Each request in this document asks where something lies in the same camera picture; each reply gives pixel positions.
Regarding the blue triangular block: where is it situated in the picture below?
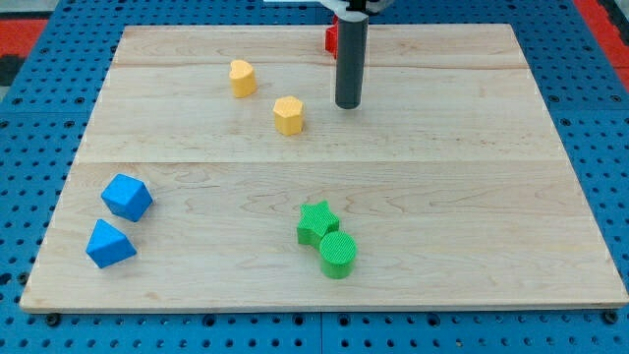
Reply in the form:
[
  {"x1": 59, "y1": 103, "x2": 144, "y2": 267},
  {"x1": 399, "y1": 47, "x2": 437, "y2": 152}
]
[{"x1": 86, "y1": 219, "x2": 137, "y2": 268}]

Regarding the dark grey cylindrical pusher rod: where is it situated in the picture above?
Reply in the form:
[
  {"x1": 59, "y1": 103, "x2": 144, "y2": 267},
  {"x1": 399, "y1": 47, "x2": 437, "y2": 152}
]
[{"x1": 335, "y1": 19, "x2": 369, "y2": 109}]

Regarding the white rod mount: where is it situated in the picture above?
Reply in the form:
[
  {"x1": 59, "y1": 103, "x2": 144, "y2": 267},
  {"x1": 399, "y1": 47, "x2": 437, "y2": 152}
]
[{"x1": 318, "y1": 0, "x2": 393, "y2": 23}]

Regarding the yellow hexagon block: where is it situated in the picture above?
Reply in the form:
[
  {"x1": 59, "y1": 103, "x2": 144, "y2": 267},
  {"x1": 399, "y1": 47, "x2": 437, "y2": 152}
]
[{"x1": 273, "y1": 96, "x2": 305, "y2": 136}]

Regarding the yellow heart block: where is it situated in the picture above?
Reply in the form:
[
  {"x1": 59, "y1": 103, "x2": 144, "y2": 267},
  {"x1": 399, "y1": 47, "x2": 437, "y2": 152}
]
[{"x1": 229, "y1": 59, "x2": 257, "y2": 98}]

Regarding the green star block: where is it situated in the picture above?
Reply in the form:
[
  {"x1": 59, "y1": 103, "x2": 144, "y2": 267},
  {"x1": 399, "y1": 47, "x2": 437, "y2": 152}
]
[{"x1": 297, "y1": 201, "x2": 340, "y2": 249}]

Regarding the red star block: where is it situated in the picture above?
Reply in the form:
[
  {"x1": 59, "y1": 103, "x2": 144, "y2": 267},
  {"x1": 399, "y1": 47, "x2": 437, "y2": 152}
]
[{"x1": 324, "y1": 15, "x2": 338, "y2": 59}]

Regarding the blue cube block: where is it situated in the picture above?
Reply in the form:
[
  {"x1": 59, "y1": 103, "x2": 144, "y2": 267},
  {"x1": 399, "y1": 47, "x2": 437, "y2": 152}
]
[{"x1": 100, "y1": 174, "x2": 153, "y2": 222}]

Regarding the green cylinder block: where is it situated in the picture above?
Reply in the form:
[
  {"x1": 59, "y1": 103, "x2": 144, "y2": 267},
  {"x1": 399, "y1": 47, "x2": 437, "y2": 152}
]
[{"x1": 319, "y1": 231, "x2": 358, "y2": 279}]

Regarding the wooden board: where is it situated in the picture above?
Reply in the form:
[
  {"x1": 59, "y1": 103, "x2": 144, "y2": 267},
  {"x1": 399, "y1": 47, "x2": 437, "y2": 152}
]
[{"x1": 20, "y1": 25, "x2": 628, "y2": 314}]

